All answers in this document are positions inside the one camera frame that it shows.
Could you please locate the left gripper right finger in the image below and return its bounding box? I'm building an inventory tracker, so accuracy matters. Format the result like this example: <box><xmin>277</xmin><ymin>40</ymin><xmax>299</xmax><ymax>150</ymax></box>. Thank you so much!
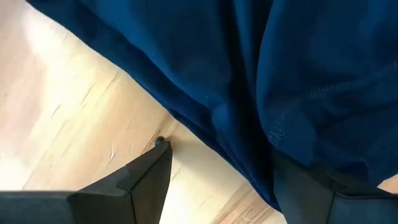
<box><xmin>272</xmin><ymin>151</ymin><xmax>398</xmax><ymax>224</ymax></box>

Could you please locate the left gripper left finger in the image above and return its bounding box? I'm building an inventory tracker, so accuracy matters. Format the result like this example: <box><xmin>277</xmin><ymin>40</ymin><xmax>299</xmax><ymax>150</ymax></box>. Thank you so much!
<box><xmin>0</xmin><ymin>136</ymin><xmax>174</xmax><ymax>224</ymax></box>

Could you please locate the navy Puma underwear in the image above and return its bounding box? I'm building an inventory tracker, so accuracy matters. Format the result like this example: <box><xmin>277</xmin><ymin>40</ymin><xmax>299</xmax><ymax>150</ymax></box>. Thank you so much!
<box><xmin>26</xmin><ymin>0</ymin><xmax>398</xmax><ymax>212</ymax></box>

